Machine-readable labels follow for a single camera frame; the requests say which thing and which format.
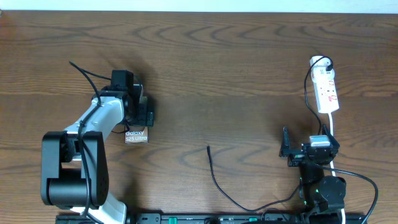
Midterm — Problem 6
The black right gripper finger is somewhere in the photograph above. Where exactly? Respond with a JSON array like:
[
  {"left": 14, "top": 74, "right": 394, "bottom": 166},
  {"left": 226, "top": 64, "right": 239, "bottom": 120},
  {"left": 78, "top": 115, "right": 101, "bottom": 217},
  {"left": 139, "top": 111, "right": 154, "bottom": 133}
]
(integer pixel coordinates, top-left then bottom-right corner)
[
  {"left": 322, "top": 124, "right": 340, "bottom": 149},
  {"left": 279, "top": 126, "right": 292, "bottom": 157}
]

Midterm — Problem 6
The black phone charging cable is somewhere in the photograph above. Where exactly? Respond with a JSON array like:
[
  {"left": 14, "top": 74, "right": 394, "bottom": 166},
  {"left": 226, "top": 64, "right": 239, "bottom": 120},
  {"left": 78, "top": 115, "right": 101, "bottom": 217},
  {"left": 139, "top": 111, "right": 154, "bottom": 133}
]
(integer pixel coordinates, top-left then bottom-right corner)
[{"left": 206, "top": 144, "right": 301, "bottom": 213}]

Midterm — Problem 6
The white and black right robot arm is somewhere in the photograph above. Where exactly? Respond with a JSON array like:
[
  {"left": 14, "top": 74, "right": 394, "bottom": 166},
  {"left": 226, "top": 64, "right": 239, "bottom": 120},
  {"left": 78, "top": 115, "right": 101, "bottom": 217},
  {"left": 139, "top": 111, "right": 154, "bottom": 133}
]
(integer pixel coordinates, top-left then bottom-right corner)
[{"left": 279, "top": 126, "right": 346, "bottom": 223}]

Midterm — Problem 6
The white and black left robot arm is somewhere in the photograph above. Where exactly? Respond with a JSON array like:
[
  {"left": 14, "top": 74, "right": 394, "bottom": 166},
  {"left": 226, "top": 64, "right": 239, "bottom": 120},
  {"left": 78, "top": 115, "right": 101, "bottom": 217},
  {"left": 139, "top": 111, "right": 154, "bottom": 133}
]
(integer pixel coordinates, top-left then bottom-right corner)
[{"left": 40, "top": 70, "right": 154, "bottom": 223}]

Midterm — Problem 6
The white power strip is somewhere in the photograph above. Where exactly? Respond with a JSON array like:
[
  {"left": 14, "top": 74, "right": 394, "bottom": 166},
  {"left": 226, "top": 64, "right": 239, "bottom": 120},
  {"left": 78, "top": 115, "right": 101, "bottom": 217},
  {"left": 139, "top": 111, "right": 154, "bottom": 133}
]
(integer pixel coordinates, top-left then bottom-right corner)
[{"left": 310, "top": 55, "right": 340, "bottom": 114}]

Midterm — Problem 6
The black right camera cable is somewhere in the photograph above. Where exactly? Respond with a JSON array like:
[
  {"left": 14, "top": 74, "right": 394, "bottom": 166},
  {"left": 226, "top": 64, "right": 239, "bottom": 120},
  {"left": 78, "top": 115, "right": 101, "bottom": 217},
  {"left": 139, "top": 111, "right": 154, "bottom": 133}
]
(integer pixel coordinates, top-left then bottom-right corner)
[{"left": 310, "top": 158, "right": 380, "bottom": 224}]

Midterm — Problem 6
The black camera cable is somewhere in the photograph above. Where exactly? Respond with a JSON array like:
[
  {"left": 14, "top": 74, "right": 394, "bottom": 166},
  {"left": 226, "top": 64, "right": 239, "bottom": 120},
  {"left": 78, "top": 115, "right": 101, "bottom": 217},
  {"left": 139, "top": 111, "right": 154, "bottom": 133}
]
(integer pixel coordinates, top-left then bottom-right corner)
[
  {"left": 68, "top": 60, "right": 113, "bottom": 224},
  {"left": 310, "top": 158, "right": 380, "bottom": 224}
]

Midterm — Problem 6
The white power strip cord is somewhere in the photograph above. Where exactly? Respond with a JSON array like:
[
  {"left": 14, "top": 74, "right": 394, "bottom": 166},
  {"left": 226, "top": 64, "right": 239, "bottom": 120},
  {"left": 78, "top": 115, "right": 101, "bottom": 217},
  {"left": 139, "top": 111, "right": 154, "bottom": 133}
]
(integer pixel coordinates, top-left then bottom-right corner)
[{"left": 328, "top": 112, "right": 346, "bottom": 224}]

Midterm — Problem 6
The black left camera cable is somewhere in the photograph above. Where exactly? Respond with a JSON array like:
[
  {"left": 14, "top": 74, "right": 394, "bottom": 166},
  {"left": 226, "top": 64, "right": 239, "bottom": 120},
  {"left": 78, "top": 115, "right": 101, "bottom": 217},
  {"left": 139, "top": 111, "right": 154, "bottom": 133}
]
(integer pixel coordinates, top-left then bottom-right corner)
[{"left": 68, "top": 60, "right": 113, "bottom": 224}]

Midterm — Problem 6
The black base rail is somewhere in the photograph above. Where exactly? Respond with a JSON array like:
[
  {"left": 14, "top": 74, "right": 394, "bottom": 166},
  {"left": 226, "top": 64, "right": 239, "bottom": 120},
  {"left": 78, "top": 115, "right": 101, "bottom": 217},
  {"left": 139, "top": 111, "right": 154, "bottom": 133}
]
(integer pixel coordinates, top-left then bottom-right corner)
[{"left": 55, "top": 212, "right": 368, "bottom": 224}]

